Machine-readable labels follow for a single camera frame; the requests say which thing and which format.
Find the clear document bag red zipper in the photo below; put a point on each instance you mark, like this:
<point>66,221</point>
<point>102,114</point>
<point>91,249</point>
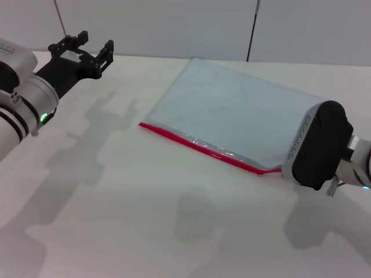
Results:
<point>217,110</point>

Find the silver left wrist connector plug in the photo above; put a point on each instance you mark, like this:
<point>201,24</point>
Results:
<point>35,131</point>

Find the thin dark wall strip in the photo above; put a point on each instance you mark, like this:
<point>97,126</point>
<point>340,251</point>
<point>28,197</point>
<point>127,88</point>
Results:
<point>61,17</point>

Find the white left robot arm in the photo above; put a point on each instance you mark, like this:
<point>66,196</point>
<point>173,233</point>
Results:
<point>17,124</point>

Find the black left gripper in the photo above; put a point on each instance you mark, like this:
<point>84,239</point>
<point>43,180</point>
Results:
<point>65,69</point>

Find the thin black pole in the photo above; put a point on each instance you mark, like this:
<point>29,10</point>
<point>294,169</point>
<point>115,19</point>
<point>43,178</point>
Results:
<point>251,34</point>

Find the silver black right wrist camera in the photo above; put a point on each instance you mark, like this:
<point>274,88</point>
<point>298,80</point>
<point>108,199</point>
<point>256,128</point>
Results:
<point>319,144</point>

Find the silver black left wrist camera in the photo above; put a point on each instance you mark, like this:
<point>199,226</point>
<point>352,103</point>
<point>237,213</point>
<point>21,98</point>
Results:
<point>16,58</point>

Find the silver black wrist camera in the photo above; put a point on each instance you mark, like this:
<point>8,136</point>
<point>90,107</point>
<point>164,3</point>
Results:
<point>319,144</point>
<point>16,58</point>

